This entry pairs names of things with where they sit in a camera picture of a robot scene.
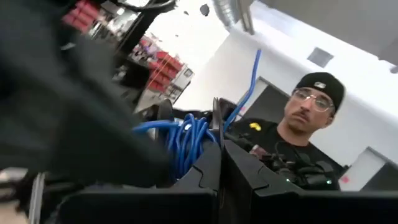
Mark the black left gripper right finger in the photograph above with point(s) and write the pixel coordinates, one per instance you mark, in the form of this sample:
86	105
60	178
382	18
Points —
280	207

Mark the rack of red bins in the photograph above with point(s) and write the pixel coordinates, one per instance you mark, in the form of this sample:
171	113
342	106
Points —
82	14
164	70

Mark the person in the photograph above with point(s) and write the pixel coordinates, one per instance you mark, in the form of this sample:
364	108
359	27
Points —
311	102

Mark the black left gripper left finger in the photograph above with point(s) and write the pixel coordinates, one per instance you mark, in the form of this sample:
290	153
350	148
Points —
140	207

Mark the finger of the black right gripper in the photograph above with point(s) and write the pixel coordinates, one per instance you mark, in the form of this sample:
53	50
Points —
133	155

